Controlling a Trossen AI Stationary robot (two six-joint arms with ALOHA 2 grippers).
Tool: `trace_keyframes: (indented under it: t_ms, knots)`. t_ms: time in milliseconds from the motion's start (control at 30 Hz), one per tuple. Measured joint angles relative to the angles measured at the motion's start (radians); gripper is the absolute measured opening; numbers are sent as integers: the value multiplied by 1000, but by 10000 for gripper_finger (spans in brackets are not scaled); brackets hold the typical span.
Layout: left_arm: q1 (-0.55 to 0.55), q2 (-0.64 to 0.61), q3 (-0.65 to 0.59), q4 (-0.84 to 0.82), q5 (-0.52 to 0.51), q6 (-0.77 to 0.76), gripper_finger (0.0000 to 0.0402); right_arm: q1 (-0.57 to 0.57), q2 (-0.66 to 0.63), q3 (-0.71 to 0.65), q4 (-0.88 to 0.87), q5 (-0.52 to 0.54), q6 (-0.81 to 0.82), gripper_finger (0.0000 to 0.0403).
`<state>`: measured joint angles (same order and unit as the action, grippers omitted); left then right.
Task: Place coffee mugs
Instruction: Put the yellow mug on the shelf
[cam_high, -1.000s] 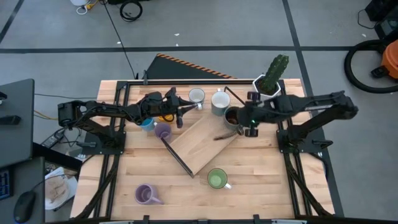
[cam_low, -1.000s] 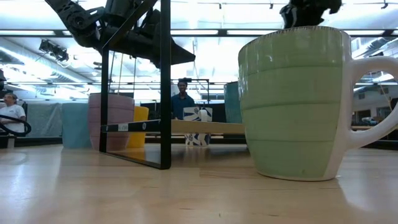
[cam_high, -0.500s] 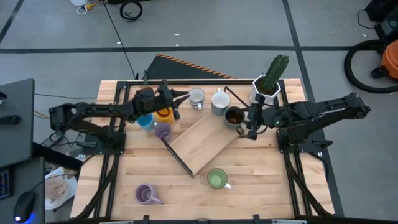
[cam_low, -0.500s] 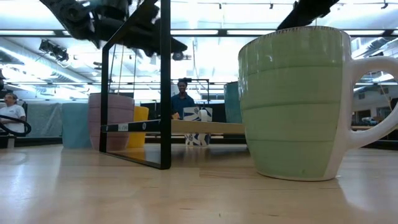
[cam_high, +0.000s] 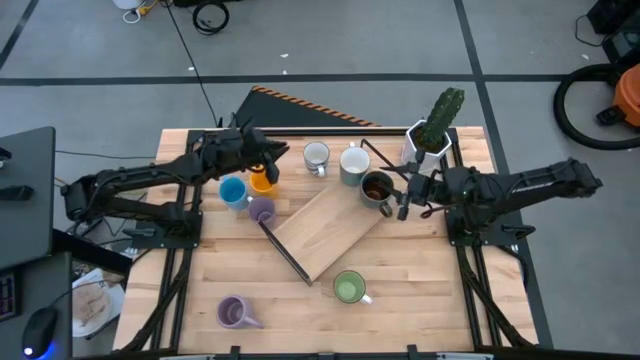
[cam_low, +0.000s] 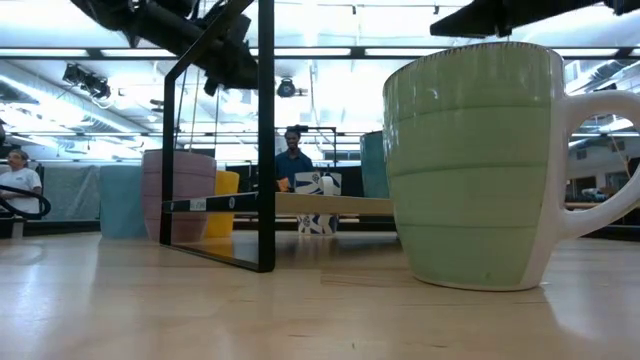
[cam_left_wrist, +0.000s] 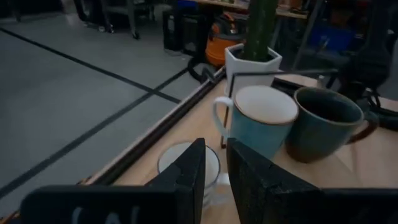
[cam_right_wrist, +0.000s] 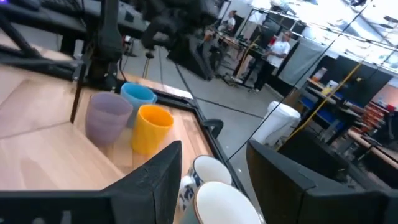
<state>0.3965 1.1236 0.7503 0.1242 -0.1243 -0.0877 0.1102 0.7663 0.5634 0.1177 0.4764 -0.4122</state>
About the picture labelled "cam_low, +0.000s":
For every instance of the black round ceiling camera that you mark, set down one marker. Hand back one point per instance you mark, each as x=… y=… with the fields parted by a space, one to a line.
x=286 y=88

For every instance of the person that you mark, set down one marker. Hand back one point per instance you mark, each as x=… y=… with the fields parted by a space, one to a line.
x=292 y=162
x=20 y=182

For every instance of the yellow mug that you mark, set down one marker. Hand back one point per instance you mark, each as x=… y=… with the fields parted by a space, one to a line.
x=227 y=182

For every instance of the pink ribbed mug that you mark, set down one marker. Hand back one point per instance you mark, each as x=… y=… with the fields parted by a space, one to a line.
x=192 y=175

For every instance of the green and white ribbed mug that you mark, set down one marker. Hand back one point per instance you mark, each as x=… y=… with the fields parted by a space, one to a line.
x=470 y=175

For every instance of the black metal wooden shelf rack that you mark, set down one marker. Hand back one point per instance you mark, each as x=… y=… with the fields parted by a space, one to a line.
x=266 y=150

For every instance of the teal mug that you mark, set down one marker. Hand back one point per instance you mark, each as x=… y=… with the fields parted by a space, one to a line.
x=375 y=165

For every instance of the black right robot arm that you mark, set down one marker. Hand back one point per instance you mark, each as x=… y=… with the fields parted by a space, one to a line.
x=622 y=5

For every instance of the light blue mug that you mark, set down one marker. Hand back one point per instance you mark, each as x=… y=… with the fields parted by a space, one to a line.
x=120 y=200

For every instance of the blue white leaf patterned mug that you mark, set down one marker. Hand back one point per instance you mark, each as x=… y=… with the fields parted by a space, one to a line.
x=307 y=182

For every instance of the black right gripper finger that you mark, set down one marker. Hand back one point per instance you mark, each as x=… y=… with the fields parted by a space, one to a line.
x=465 y=22

